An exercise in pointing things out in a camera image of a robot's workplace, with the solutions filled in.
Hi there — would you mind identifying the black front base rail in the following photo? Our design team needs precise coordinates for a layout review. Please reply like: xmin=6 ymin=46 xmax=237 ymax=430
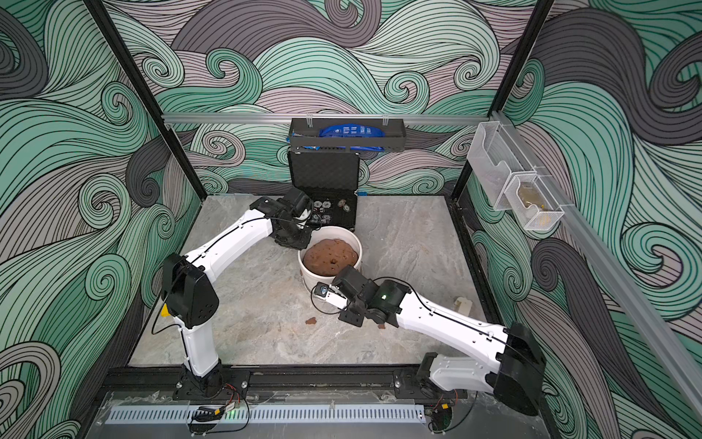
xmin=101 ymin=364 xmax=484 ymax=402

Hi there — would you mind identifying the white slotted cable duct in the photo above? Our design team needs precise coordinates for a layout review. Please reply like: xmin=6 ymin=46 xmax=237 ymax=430
xmin=104 ymin=404 xmax=426 ymax=424

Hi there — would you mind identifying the black poker chip case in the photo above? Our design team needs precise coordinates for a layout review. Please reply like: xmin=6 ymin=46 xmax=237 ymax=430
xmin=288 ymin=151 xmax=360 ymax=232

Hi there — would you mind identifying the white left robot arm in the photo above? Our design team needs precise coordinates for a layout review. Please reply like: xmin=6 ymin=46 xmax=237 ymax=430
xmin=162 ymin=188 xmax=313 ymax=379

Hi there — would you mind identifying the black wall shelf tray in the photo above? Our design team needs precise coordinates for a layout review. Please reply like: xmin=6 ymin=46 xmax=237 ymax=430
xmin=287 ymin=115 xmax=407 ymax=153

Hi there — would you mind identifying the aluminium wall rail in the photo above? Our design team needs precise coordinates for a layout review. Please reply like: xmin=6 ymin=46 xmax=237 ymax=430
xmin=162 ymin=112 xmax=489 ymax=126

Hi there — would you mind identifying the blue object on shelf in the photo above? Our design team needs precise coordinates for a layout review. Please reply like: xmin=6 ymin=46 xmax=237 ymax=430
xmin=318 ymin=124 xmax=385 ymax=138

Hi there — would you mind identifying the black corner frame post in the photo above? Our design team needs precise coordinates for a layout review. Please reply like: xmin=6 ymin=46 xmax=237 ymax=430
xmin=83 ymin=0 xmax=208 ymax=202

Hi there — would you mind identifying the clear plastic wall bin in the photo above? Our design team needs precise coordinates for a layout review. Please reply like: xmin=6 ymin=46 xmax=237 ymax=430
xmin=467 ymin=121 xmax=563 ymax=232

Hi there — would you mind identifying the brown mud filling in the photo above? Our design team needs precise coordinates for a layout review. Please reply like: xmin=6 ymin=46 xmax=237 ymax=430
xmin=303 ymin=239 xmax=359 ymax=277

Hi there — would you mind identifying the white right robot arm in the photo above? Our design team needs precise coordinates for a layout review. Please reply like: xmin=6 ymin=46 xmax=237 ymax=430
xmin=311 ymin=266 xmax=547 ymax=416

